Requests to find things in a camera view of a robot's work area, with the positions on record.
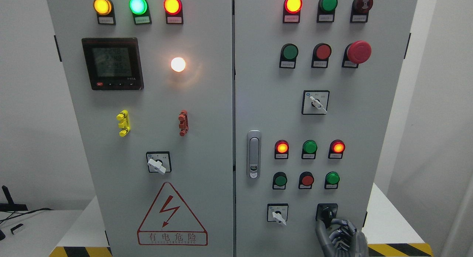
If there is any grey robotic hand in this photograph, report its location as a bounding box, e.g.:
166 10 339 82
316 218 369 257

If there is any black rotary knob switch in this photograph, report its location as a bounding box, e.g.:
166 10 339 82
316 203 338 229

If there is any green push button lower right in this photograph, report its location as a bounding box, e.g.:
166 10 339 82
324 171 341 189

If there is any green push button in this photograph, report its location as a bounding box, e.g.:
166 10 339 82
279 43 299 69
272 172 287 190
324 171 341 189

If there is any red push button lower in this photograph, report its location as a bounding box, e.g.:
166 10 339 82
298 171 314 189

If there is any red push button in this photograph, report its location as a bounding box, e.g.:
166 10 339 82
311 43 332 68
298 171 314 189

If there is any green push button lower left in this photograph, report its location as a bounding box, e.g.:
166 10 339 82
272 172 287 190

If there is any red indicator light lower right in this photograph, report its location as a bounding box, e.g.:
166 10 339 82
328 139 345 159

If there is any green indicator light lower middle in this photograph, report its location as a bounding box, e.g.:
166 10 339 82
301 140 318 160

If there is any red lit indicator lower left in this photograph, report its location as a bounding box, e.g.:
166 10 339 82
274 140 289 160

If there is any red lit indicator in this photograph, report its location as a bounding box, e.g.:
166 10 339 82
283 0 303 23
274 140 289 160

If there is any grey right cabinet door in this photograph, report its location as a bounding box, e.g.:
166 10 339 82
234 0 417 257

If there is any grey cabinet door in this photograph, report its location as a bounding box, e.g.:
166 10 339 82
47 0 234 257
234 0 417 257

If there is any red electric hazard warning sticker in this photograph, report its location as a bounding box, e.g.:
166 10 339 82
137 182 208 246

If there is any red emergency stop mushroom button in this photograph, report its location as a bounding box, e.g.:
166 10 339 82
342 40 372 69

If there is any red push button upper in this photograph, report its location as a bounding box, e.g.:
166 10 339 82
311 43 332 68

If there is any green push button upper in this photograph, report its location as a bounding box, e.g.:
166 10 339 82
279 43 299 69

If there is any red terminal connector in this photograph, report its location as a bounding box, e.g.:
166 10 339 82
178 110 189 137

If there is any green indicator light top right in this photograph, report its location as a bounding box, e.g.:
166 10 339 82
316 0 338 23

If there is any dark red buzzer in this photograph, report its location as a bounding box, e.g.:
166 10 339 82
350 0 373 23

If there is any red lit indicator right top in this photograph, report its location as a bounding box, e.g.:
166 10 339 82
283 0 303 23

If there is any white glowing lamp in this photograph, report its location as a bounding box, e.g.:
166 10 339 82
170 57 187 72

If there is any yellow terminal connector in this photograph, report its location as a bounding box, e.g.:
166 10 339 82
116 110 131 137

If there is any grey left cabinet door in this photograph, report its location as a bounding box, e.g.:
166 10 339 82
47 0 234 257

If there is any red lit indicator left door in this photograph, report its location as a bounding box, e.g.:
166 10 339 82
163 0 184 25

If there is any black digital power meter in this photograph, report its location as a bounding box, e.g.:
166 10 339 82
81 38 144 90

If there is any green lit indicator light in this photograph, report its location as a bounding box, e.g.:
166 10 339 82
129 0 152 25

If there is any small white black adapter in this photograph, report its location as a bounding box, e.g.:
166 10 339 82
10 223 25 235

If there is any black device with antenna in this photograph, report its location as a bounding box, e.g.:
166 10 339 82
0 186 28 212

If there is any yellow indicator light top left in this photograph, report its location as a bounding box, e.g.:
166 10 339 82
93 0 116 25

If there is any black object at left edge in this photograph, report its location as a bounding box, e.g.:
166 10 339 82
0 230 6 241

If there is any white selector switch lower right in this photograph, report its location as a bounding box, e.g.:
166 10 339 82
267 203 289 226

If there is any white selector switch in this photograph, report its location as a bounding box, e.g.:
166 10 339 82
267 203 289 226
301 90 330 115

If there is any silver door latch handle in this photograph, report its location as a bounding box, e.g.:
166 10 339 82
246 130 261 179

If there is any white selector switch upper right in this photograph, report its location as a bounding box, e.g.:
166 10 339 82
301 90 330 115

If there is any white selector switch left door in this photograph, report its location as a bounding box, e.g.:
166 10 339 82
146 151 172 175

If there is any black cable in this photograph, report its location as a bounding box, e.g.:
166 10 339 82
0 208 54 224

